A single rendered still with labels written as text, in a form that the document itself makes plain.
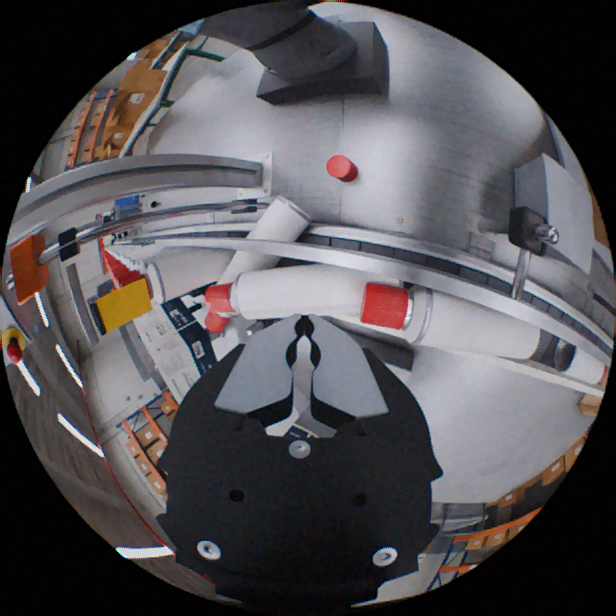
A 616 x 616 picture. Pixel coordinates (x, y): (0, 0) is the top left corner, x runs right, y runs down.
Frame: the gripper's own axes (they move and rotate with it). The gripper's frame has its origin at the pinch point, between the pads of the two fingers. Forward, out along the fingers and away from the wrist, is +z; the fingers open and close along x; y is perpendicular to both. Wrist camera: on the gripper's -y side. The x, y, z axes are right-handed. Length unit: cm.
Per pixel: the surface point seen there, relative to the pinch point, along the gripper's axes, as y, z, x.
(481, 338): 0.2, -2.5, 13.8
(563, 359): 1.5, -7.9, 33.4
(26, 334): -0.5, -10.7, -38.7
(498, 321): -1.2, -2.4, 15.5
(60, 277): 35, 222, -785
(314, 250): -3.4, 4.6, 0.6
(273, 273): -0.7, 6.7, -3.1
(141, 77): -139, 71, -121
